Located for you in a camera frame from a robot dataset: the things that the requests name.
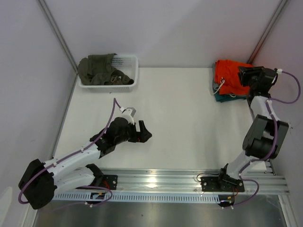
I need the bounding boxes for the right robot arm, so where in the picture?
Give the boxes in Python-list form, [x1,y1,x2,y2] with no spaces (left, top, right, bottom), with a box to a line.
[216,66,289,192]

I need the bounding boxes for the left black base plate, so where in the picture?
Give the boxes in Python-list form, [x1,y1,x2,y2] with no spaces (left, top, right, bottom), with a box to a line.
[76,175,118,190]

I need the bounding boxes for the teal folded shorts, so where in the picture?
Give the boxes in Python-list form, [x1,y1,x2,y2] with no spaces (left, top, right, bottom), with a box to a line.
[214,93,246,103]

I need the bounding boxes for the orange shorts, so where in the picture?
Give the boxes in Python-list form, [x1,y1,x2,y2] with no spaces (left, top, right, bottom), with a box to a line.
[214,60,253,96]

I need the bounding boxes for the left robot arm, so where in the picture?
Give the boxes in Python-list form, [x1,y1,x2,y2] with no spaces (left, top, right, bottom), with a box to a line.
[18,117,152,210]

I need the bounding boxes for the slotted cable duct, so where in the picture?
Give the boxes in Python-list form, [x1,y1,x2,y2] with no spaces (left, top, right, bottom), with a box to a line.
[53,192,220,204]

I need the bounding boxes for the aluminium mounting rail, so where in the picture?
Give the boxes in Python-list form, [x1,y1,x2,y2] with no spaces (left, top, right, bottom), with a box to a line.
[102,169,290,195]

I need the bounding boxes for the olive green shorts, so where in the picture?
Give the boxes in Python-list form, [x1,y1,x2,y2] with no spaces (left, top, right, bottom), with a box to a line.
[78,53,134,86]

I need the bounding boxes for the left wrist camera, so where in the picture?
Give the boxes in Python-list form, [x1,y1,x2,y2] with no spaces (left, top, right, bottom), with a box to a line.
[120,107,136,125]

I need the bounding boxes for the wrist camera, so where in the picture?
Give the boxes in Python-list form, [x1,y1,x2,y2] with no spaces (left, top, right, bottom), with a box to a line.
[120,107,136,125]
[272,68,283,85]

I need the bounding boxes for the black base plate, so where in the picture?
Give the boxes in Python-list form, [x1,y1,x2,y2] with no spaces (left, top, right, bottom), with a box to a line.
[196,174,245,192]
[76,175,118,190]

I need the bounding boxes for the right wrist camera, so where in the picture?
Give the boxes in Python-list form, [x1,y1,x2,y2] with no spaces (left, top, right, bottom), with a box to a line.
[272,68,283,85]

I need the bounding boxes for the white plastic basket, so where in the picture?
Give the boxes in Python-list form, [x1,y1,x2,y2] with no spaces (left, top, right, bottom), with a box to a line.
[78,54,138,93]

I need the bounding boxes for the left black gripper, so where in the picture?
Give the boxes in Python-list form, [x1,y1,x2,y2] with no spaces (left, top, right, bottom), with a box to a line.
[115,120,152,145]

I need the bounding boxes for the grey folded shorts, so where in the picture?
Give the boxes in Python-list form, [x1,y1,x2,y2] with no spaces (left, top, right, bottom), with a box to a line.
[212,67,220,92]

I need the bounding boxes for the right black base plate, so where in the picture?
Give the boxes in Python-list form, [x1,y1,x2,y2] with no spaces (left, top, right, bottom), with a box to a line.
[196,174,245,192]

